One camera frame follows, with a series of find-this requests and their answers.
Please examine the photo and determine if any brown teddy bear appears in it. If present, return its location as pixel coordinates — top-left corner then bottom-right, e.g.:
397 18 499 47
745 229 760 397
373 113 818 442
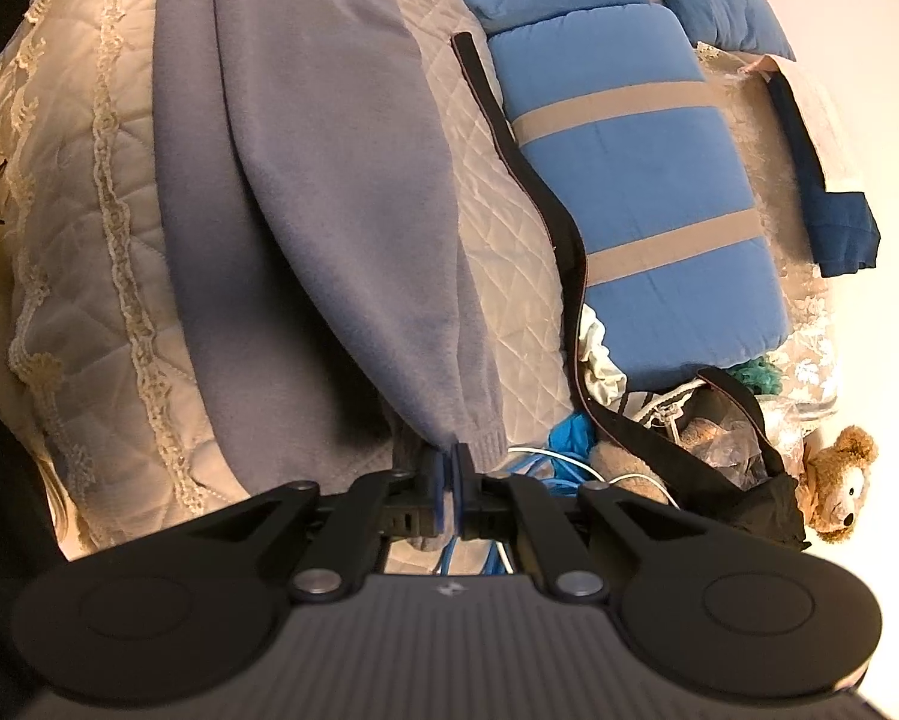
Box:
795 425 880 545

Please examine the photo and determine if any white cable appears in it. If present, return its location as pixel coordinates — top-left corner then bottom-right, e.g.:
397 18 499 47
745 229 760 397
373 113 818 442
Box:
495 446 691 575

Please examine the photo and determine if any black fabric bag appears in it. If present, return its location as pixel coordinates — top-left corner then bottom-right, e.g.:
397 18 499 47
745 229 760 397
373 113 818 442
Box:
592 366 809 550

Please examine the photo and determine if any blue cable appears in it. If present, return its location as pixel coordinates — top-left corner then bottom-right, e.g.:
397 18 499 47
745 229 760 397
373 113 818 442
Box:
438 416 597 575

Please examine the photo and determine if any clear plastic bag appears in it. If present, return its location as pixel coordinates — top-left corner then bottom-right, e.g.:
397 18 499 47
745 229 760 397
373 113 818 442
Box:
688 390 770 485

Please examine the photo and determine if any navy and white cloth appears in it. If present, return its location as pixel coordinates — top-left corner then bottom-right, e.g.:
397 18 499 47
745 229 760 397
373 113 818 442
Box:
745 52 882 278

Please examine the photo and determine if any black strap with pink edge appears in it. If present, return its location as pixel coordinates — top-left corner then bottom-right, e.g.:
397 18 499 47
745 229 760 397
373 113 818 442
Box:
451 31 608 428

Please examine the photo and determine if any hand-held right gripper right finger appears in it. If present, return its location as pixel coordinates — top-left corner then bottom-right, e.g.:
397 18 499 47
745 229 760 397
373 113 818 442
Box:
451 442 721 602

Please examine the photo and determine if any teal fuzzy item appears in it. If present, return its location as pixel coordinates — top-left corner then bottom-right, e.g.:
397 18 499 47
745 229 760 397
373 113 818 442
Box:
723 356 784 395

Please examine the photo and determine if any cream quilted lace bedspread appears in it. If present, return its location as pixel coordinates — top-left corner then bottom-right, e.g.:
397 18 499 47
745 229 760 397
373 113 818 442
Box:
0 0 844 548

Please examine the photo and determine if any grey-blue fleece sweatshirt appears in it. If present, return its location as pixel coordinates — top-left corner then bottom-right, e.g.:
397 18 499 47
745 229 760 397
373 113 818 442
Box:
151 0 509 552

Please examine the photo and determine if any white crumpled cloth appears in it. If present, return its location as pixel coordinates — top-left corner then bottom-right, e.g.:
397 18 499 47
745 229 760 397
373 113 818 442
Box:
576 304 629 407

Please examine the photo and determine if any tan plush toy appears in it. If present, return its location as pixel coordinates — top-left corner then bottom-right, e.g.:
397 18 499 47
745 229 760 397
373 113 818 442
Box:
591 436 664 500

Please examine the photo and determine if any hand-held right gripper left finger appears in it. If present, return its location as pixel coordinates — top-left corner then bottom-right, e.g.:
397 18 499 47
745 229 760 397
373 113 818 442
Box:
183 444 446 602

